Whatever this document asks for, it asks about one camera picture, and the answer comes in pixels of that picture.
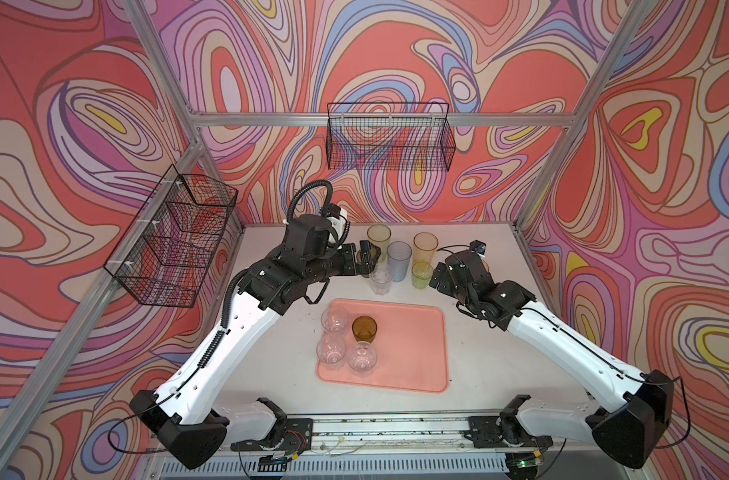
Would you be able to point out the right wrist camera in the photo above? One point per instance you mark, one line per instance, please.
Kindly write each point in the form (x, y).
(478, 247)

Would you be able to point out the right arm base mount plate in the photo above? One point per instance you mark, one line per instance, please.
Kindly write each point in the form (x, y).
(496, 433)

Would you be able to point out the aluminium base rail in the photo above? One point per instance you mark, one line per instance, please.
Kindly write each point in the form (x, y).
(339, 433)

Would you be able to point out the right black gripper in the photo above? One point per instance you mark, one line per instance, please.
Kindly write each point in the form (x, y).
(443, 285)

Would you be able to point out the pink plastic tray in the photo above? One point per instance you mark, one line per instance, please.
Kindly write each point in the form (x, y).
(410, 348)

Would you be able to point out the black wire basket back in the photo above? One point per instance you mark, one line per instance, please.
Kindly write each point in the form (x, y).
(389, 136)

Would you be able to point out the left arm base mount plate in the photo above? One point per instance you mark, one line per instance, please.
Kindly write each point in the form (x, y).
(291, 436)

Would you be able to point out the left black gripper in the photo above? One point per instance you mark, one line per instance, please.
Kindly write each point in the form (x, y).
(350, 267)

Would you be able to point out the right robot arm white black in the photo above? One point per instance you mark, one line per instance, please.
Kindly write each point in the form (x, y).
(628, 411)

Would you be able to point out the green short cup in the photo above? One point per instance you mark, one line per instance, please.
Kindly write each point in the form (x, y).
(421, 274)

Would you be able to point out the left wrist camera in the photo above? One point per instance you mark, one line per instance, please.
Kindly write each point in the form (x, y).
(339, 225)

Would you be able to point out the black wire basket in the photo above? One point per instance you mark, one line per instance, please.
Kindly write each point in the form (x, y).
(181, 225)
(389, 136)

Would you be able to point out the black wire basket left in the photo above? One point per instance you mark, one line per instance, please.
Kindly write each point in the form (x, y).
(181, 225)

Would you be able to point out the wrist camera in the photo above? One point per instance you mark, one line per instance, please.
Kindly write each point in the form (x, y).
(339, 225)
(478, 247)

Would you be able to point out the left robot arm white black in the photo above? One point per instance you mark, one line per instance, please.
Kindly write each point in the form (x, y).
(255, 299)

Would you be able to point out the tall blue cup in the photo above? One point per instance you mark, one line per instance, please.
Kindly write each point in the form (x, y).
(398, 259)

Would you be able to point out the clear short glass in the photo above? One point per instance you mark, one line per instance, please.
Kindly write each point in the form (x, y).
(335, 319)
(362, 359)
(380, 281)
(331, 351)

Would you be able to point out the tall orange cup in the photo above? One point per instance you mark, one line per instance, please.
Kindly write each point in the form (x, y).
(425, 245)

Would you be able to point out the tall yellow-green cup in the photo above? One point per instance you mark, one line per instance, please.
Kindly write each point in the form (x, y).
(379, 235)

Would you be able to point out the olive brown short cup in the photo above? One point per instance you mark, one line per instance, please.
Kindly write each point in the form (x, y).
(373, 258)

